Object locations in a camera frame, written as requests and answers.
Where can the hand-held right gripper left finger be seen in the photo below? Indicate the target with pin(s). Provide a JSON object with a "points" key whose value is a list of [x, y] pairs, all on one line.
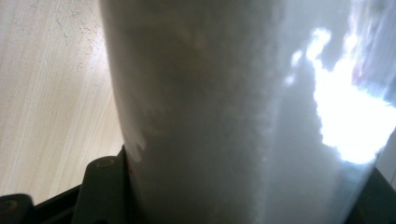
{"points": [[102, 193]]}

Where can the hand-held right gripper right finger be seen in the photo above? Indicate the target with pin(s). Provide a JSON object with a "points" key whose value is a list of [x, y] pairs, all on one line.
{"points": [[378, 205]]}

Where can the red and white sugar pouch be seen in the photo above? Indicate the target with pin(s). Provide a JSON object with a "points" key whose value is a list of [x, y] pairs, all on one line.
{"points": [[218, 109]]}

